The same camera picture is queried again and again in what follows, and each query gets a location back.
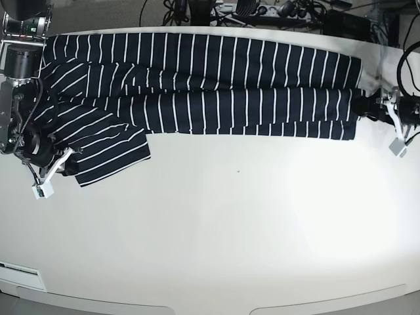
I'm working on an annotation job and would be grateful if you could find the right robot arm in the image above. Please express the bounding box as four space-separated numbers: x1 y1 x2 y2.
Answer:
1 1 58 168

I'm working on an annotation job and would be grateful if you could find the navy white striped T-shirt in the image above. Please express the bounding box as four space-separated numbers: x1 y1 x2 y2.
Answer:
33 33 362 186

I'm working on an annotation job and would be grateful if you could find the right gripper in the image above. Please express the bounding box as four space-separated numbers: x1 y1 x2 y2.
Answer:
16 131 59 169

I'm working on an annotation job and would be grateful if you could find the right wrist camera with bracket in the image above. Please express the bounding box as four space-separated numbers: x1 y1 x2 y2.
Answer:
32 148 79 200

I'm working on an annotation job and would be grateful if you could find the black box on floor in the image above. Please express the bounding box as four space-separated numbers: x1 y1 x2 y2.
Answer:
322 10 371 42

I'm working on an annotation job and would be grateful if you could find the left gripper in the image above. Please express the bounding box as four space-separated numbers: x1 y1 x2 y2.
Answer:
352 95 419 126

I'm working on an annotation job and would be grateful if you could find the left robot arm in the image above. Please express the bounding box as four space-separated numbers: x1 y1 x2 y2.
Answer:
350 42 419 127

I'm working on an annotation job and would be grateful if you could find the white power strip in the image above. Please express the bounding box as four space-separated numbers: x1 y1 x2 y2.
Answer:
255 1 308 19

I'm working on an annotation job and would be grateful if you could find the white label on table edge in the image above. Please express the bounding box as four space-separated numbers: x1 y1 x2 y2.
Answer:
1 262 47 292

